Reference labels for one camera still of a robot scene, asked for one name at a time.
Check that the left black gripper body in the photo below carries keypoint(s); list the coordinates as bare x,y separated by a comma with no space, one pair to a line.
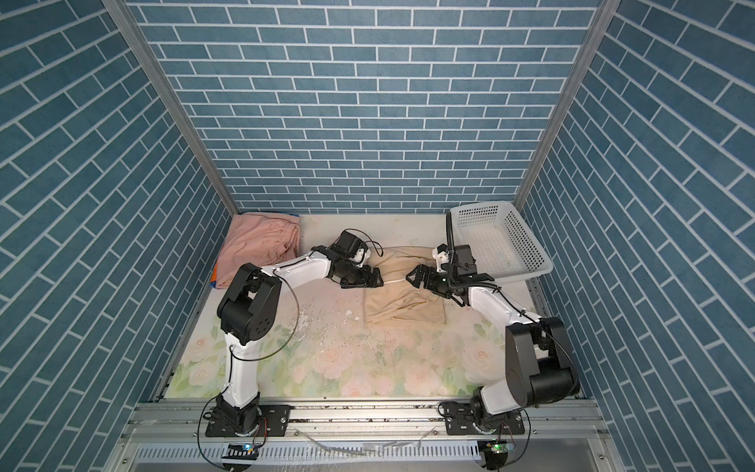
353,273

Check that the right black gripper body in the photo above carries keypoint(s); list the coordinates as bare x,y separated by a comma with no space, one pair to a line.
440,282

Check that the white plastic laundry basket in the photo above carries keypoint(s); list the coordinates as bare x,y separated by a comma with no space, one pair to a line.
502,243

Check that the beige shorts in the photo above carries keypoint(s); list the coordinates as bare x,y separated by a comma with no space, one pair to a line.
398,302

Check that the pink shorts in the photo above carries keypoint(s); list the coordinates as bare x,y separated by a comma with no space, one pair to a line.
259,238

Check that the rainbow striped shorts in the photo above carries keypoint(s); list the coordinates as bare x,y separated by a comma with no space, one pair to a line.
213,277

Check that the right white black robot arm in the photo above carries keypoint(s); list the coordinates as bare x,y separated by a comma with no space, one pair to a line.
538,366

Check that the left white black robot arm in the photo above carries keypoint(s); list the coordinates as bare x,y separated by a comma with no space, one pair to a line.
248,310

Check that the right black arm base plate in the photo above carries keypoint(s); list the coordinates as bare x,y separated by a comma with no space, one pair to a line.
465,419

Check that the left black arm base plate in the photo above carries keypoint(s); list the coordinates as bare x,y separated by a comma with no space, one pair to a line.
261,421

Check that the aluminium mounting rail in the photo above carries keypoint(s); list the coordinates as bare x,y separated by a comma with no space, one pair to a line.
366,435

